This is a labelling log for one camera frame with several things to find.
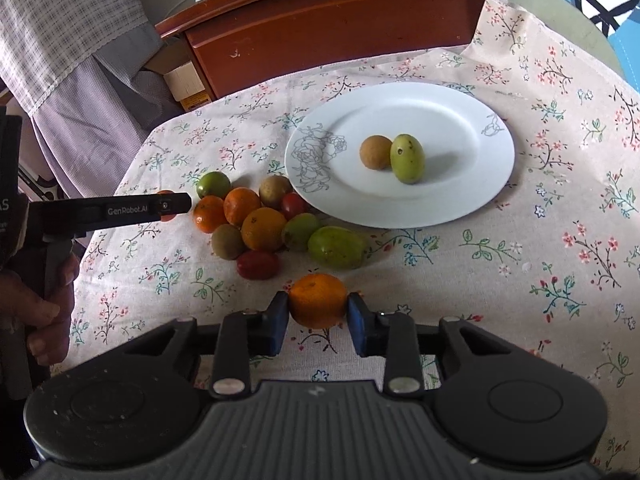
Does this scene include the white floral plate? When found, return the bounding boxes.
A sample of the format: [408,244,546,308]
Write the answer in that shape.
[284,82,515,229]

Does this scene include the red cherry tomato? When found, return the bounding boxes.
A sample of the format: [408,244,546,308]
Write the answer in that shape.
[280,192,309,220]
[236,250,280,281]

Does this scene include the small green round fruit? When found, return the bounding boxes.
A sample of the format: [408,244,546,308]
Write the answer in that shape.
[196,171,232,200]

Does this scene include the brown longan pile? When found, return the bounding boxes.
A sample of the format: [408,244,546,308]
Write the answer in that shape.
[210,223,246,260]
[258,174,293,209]

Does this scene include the floral tablecloth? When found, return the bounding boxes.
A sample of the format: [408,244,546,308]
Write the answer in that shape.
[54,0,639,475]

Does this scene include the small orange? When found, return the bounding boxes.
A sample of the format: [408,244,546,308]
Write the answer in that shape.
[192,195,227,234]
[224,188,262,226]

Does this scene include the large green jujube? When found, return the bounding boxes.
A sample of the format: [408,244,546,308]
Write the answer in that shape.
[307,226,367,270]

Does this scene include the brown longan on plate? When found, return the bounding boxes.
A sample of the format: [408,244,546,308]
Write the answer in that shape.
[359,136,392,171]

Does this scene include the large orange in pile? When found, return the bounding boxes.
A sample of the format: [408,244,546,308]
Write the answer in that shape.
[241,207,286,252]

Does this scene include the red-brown wooden cabinet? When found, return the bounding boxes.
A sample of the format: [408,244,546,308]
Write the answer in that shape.
[156,0,485,99]

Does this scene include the checked grey fabric cover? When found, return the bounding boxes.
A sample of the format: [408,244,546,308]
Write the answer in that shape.
[1,0,181,197]

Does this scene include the person's left hand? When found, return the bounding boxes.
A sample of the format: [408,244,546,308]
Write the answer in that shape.
[1,254,79,366]

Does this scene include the small cardboard box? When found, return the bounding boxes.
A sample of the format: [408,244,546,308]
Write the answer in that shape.
[144,40,212,112]

